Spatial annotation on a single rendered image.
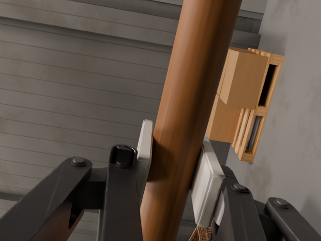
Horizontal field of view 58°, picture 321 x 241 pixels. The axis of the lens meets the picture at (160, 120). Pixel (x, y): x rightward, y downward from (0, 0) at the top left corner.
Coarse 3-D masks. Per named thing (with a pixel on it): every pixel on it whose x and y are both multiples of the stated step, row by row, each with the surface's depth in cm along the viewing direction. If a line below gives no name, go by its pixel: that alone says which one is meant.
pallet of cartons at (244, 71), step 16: (240, 48) 333; (240, 64) 271; (256, 64) 271; (272, 64) 270; (224, 80) 306; (240, 80) 275; (256, 80) 275; (272, 80) 281; (224, 96) 295; (240, 96) 280; (256, 96) 279; (272, 96) 280; (224, 112) 325; (240, 112) 325; (256, 112) 285; (208, 128) 346; (224, 128) 331; (240, 128) 358; (240, 144) 313; (256, 144) 295; (240, 160) 301
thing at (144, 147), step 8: (144, 120) 20; (152, 120) 20; (144, 128) 18; (152, 128) 19; (144, 136) 17; (152, 136) 17; (144, 144) 15; (144, 152) 14; (136, 160) 14; (144, 160) 14; (136, 168) 14; (144, 168) 14; (136, 176) 14; (144, 176) 14; (144, 184) 14
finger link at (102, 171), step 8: (96, 168) 13; (104, 168) 13; (96, 176) 13; (104, 176) 13; (88, 184) 12; (96, 184) 12; (104, 184) 12; (80, 192) 12; (88, 192) 12; (96, 192) 12; (80, 200) 12; (88, 200) 12; (96, 200) 13; (72, 208) 12; (80, 208) 12; (88, 208) 13; (96, 208) 13
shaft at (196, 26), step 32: (192, 0) 14; (224, 0) 14; (192, 32) 15; (224, 32) 15; (192, 64) 15; (224, 64) 16; (192, 96) 15; (160, 128) 16; (192, 128) 16; (160, 160) 16; (192, 160) 17; (160, 192) 17; (160, 224) 17
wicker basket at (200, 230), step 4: (196, 228) 184; (200, 228) 182; (204, 228) 184; (208, 228) 184; (212, 228) 184; (196, 232) 185; (200, 232) 178; (204, 232) 180; (208, 232) 180; (192, 236) 186; (196, 236) 187; (200, 236) 175; (204, 236) 176; (208, 236) 176; (192, 240) 187; (196, 240) 188; (200, 240) 172; (204, 240) 172; (208, 240) 173; (212, 240) 174
